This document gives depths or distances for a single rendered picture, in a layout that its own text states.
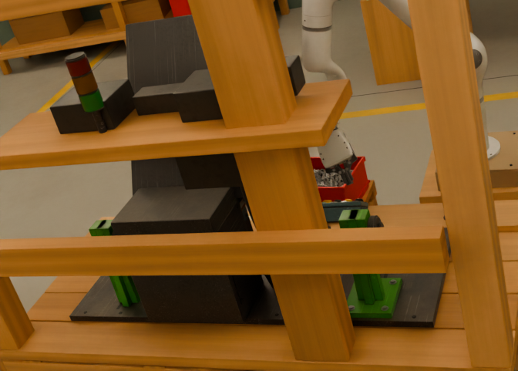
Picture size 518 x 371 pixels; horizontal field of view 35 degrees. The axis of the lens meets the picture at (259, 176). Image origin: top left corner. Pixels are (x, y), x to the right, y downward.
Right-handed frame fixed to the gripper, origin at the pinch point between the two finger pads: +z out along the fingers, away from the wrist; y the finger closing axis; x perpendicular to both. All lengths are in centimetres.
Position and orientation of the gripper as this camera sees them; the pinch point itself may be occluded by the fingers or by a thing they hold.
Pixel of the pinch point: (348, 178)
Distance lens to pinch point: 253.6
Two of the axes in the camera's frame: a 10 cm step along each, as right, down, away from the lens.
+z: 4.0, 9.1, -1.4
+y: -8.6, 4.2, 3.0
